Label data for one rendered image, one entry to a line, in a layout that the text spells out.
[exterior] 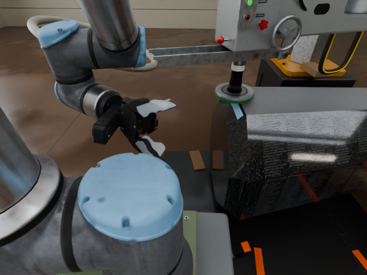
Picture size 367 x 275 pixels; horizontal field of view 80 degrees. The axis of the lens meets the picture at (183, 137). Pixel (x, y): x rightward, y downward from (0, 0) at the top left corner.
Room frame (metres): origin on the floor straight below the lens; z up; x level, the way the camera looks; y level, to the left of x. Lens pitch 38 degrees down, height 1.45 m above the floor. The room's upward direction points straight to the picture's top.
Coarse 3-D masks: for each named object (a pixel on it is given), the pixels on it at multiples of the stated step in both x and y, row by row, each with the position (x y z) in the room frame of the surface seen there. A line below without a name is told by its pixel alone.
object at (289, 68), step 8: (288, 56) 2.11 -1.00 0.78; (280, 64) 1.90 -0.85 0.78; (288, 64) 1.89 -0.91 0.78; (296, 64) 1.89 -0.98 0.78; (328, 64) 1.89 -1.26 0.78; (336, 64) 1.89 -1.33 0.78; (288, 72) 1.74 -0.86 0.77; (296, 72) 1.72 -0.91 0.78; (304, 72) 1.72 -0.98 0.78; (344, 72) 1.73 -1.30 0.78
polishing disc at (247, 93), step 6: (222, 84) 1.22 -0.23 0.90; (228, 84) 1.22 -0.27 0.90; (216, 90) 1.14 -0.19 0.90; (222, 90) 1.14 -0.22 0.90; (246, 90) 1.14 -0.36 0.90; (252, 90) 1.14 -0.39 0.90; (222, 96) 1.07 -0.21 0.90; (228, 96) 1.07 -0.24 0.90; (234, 96) 1.07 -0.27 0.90; (240, 96) 1.07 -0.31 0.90; (246, 96) 1.07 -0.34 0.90; (252, 96) 1.09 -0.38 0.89
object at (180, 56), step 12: (168, 48) 1.08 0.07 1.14; (180, 48) 1.10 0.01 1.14; (192, 48) 1.12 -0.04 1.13; (204, 48) 1.14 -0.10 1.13; (216, 48) 1.16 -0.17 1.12; (156, 60) 0.95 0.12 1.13; (168, 60) 0.97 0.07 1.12; (180, 60) 0.99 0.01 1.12; (192, 60) 1.00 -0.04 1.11; (204, 60) 1.02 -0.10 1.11; (216, 60) 1.04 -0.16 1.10; (228, 60) 1.06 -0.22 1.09; (240, 60) 1.08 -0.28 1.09
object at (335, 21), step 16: (288, 0) 1.09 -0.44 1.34; (304, 0) 1.11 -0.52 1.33; (320, 0) 1.14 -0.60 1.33; (336, 0) 1.16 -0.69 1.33; (304, 16) 1.12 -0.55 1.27; (320, 16) 1.14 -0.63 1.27; (336, 16) 1.17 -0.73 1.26; (352, 16) 1.22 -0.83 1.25; (304, 32) 1.13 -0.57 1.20; (320, 32) 1.15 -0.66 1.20; (336, 32) 1.20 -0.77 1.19
